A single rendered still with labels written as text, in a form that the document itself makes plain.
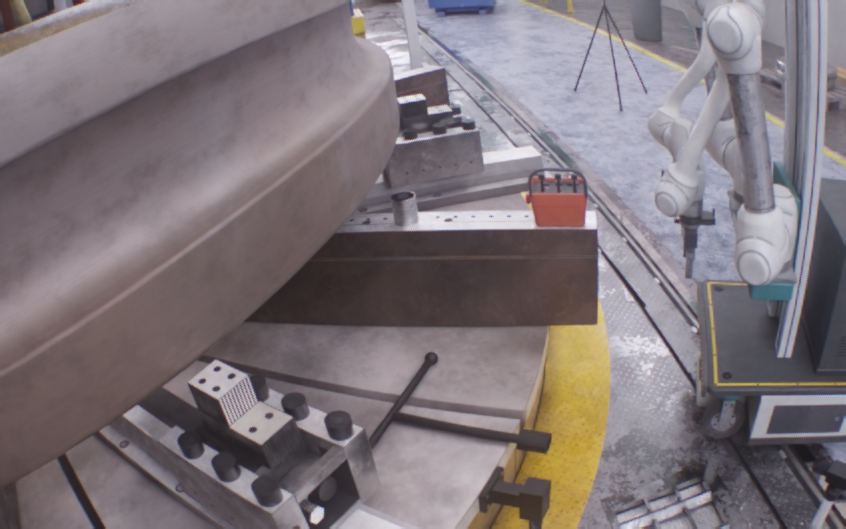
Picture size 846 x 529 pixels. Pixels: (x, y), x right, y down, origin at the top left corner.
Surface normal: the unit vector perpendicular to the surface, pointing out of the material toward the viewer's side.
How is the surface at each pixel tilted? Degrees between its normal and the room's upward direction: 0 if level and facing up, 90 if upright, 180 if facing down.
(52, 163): 90
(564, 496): 0
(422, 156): 90
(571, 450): 0
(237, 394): 90
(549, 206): 97
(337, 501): 0
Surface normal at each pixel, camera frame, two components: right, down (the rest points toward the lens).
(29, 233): 0.75, 0.25
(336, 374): -0.13, -0.86
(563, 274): -0.19, 0.51
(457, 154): 0.19, 0.47
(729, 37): -0.68, 0.35
